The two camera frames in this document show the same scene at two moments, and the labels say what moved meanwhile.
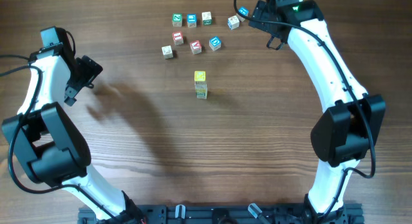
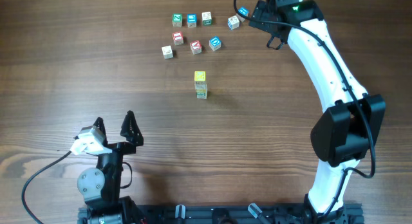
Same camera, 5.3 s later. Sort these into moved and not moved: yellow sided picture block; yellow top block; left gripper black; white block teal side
Moved: left gripper black
Not moved: white block teal side; yellow top block; yellow sided picture block
